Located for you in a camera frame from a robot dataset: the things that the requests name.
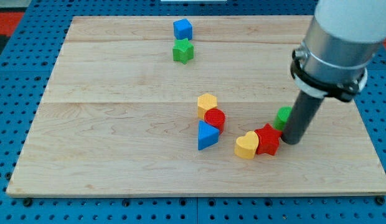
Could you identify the red star block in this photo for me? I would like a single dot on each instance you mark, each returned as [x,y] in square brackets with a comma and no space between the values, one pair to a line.
[268,140]

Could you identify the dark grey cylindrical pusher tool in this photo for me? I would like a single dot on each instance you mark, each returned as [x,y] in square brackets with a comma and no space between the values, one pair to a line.
[302,113]

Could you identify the green circle block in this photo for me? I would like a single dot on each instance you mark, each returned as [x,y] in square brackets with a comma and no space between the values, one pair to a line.
[281,117]

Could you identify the blue triangle block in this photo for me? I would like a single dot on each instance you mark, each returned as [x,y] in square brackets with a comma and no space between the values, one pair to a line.
[207,135]

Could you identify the yellow hexagon block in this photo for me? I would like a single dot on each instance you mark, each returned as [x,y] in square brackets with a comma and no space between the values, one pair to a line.
[205,102]

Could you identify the green star block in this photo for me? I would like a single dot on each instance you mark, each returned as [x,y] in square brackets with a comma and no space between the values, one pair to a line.
[182,51]

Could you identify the yellow heart block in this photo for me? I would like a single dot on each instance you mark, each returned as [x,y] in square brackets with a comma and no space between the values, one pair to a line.
[246,146]

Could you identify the blue cube block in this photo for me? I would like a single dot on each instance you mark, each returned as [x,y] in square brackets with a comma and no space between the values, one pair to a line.
[183,29]

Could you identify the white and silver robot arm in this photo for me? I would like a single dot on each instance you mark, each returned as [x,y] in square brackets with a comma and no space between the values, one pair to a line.
[341,40]

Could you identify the red circle block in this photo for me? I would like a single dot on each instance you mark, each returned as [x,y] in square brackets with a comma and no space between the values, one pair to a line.
[216,118]

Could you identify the light wooden board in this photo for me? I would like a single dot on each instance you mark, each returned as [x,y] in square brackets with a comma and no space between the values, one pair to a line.
[118,117]

